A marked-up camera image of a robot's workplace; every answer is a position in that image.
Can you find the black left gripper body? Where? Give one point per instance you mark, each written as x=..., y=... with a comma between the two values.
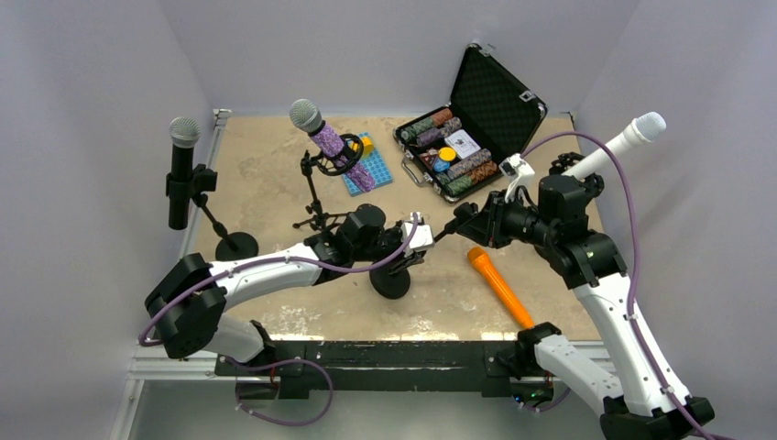
x=388, y=243

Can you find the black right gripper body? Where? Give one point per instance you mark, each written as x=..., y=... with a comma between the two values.
x=509, y=220

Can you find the black round-base mic stand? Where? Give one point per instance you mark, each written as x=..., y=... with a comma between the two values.
x=394, y=285

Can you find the orange microphone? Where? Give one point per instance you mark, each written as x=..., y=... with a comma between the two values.
x=482, y=264

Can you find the purple glitter microphone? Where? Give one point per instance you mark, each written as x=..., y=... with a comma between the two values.
x=307, y=117

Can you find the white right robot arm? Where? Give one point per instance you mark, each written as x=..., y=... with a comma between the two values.
x=643, y=399

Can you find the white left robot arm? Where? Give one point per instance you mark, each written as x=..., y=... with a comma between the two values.
x=187, y=309

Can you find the white microphone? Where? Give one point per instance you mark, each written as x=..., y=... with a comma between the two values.
x=642, y=130

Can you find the black microphone silver grille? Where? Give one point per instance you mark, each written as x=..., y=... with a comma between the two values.
x=185, y=133

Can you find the yellow lego brick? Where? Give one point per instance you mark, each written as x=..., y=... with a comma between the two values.
x=368, y=145

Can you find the black poker chip case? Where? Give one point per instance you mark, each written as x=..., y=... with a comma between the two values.
x=498, y=111

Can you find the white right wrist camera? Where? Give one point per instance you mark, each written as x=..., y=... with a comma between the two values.
x=519, y=173

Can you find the black shock-mount stand right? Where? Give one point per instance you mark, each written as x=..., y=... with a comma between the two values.
x=582, y=168

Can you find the black table front rail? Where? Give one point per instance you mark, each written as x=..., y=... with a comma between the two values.
x=295, y=369

